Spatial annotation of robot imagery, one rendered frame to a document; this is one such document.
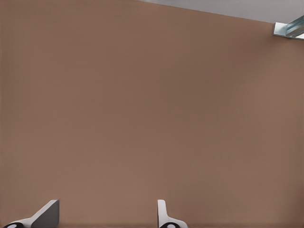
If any silver frame post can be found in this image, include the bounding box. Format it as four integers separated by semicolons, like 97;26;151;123
272;14;304;40

